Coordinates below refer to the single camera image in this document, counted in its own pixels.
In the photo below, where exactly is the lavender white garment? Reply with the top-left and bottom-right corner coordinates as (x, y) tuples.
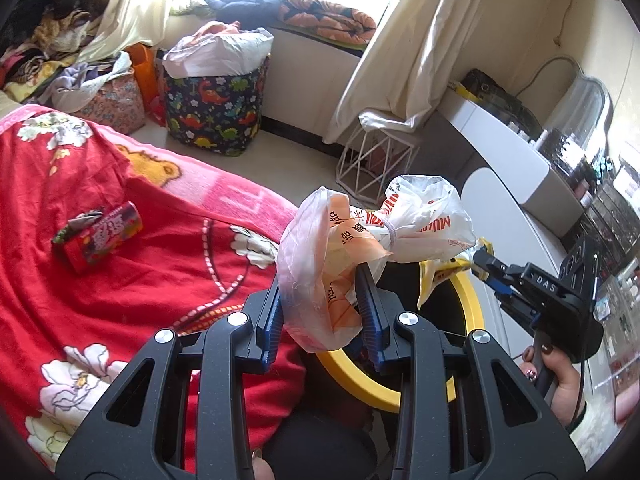
(50, 50), (133, 113)

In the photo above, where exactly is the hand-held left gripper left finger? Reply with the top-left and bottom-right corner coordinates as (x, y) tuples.
(55, 275), (288, 480)

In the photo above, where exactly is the yellow wrapper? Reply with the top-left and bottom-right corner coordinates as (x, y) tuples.
(417, 237), (496, 311)

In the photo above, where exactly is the black bag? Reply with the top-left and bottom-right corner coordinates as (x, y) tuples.
(460, 69), (543, 136)

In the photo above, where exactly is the orange bag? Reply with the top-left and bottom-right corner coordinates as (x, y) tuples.
(122, 42), (168, 121)

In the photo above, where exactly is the cream curtain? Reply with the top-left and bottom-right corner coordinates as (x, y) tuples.
(80, 0), (211, 63)
(322, 0), (546, 143)

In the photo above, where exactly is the pink floral bag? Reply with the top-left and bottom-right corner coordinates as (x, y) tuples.
(80, 67), (147, 136)

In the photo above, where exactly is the pile of clothes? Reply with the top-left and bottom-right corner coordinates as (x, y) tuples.
(0, 0), (118, 103)

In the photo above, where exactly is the row of cosmetic items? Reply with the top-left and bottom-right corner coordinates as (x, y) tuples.
(530, 125), (640, 361)

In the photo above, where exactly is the translucent printed plastic bag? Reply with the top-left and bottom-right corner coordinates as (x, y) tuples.
(276, 175), (477, 353)

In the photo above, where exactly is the white plastic bag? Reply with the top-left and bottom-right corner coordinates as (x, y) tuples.
(162, 27), (275, 80)

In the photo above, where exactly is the person's right hand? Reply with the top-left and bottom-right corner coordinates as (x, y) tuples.
(520, 345), (586, 428)

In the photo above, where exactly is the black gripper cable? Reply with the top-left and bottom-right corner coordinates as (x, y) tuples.
(567, 360), (588, 433)

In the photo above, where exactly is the orange patterned quilt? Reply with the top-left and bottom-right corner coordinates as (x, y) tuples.
(280, 0), (378, 46)

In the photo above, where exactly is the red floral blanket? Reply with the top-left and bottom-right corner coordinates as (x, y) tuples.
(0, 104), (308, 476)

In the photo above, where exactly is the dinosaur print laundry basket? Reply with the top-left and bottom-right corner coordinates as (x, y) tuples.
(162, 55), (271, 158)

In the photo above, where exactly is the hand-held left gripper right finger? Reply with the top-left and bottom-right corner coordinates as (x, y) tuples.
(355, 262), (586, 480)

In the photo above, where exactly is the white desk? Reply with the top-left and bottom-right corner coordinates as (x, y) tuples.
(435, 85), (598, 361)

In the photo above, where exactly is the pink orange cloth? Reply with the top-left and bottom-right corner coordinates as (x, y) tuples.
(192, 21), (241, 38)

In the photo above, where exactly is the small red candy packet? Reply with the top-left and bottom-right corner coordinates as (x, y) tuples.
(51, 201), (143, 275)

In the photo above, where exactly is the white wire side table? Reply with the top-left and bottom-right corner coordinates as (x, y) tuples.
(336, 120), (426, 206)

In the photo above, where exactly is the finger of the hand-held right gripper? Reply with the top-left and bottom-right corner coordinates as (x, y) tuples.
(472, 247), (523, 283)
(489, 276), (540, 325)

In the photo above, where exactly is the dark cloth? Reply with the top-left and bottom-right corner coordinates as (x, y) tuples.
(257, 350), (396, 480)

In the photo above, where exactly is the yellow trash bin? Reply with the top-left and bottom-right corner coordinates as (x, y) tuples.
(312, 260), (486, 416)

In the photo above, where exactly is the clear arched plastic case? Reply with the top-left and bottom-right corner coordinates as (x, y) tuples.
(542, 72), (613, 161)

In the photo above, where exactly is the grey cable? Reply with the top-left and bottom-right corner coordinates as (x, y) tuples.
(515, 55), (576, 98)

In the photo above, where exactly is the bedding on window sill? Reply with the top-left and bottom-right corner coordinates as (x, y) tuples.
(202, 0), (321, 28)

